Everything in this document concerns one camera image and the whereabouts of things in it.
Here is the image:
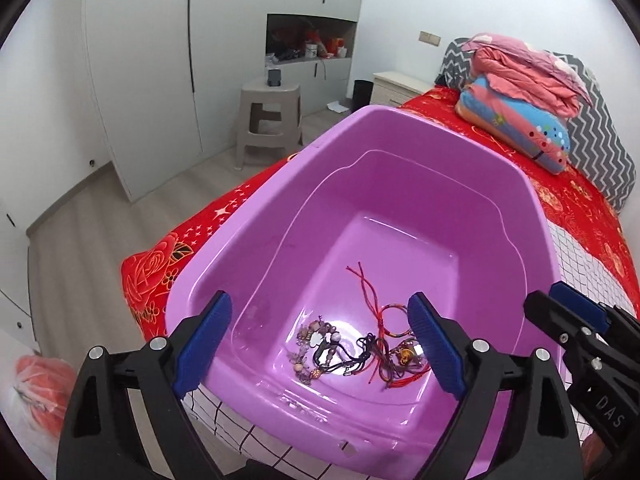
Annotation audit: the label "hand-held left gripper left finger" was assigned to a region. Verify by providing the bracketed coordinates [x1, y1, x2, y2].
[56, 290, 233, 480]

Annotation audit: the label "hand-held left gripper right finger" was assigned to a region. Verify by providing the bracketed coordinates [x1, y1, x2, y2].
[407, 292, 583, 480]

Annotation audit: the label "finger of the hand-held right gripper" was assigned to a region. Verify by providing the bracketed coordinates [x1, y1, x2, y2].
[524, 291, 593, 348]
[550, 282, 640, 336]

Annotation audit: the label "red cord bracelet gold bead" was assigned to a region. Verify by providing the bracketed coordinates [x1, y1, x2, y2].
[367, 337, 433, 391]

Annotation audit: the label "multicoloured cord bracelet red tails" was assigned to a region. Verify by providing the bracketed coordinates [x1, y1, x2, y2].
[346, 262, 416, 338]

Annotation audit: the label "black cord necklace green pendant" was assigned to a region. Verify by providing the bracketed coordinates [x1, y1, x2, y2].
[312, 334, 375, 377]

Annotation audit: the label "beaded charm bracelet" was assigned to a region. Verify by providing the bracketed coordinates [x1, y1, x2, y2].
[287, 317, 346, 383]

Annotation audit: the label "purple plastic basin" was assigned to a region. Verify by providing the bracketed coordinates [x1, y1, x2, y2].
[165, 105, 568, 476]

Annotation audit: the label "red patterned bedsheet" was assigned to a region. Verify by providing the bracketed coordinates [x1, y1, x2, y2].
[121, 85, 640, 466]

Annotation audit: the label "grey chevron headboard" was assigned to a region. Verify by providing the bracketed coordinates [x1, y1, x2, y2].
[436, 39, 637, 217]

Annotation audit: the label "red plastic bag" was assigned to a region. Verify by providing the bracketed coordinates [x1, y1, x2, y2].
[12, 355, 68, 431]

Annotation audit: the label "colourful dotted pillow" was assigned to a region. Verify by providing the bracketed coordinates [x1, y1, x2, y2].
[456, 77, 572, 176]

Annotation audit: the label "white drawer cabinet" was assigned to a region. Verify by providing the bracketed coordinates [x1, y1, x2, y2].
[0, 195, 41, 356]

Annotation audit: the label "pink folded quilt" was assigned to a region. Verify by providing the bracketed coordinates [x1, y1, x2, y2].
[462, 33, 593, 118]

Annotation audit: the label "beige plastic stool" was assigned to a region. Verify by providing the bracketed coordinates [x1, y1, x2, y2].
[235, 80, 304, 171]

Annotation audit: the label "black waste bin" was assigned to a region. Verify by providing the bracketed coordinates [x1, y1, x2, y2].
[353, 80, 376, 111]

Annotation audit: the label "cream nightstand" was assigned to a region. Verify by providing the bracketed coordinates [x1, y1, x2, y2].
[372, 71, 433, 108]

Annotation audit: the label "white wardrobe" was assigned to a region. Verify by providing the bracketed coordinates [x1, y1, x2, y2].
[82, 0, 368, 203]

